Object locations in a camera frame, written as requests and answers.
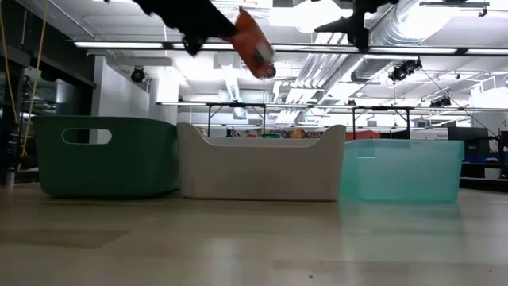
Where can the red background cloth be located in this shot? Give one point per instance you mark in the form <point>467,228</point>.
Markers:
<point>363,136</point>

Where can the colourful patterned cloth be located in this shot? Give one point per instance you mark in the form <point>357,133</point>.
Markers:
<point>301,134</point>

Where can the white plastic bin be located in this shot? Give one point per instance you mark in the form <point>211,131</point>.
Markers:
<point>258,175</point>

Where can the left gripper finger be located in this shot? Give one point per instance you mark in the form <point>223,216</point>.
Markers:
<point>194,44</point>
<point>206,20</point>

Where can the green soda can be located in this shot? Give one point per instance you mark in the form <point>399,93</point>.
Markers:
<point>272,136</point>

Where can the black beam with light strips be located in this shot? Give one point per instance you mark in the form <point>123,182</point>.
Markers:
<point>119,45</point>

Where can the orange candy packet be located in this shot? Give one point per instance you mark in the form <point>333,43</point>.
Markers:
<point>250,43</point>

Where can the black monitor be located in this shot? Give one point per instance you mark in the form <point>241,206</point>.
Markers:
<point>468,143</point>

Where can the black background workstation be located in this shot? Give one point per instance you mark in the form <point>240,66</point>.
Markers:
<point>484,183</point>

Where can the dark green plastic bin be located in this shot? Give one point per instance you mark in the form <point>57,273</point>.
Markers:
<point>119,167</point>

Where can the translucent teal plastic bin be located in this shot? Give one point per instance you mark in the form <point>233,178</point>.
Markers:
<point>401,175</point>

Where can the black ceiling spotlight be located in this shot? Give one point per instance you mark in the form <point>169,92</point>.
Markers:
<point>137,74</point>
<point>401,71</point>
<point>440,102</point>
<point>271,71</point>

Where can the silver ventilation duct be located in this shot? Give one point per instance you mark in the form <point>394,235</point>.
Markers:
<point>401,32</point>

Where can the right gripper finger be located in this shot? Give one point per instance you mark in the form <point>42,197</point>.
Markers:
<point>341,26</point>
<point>359,39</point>

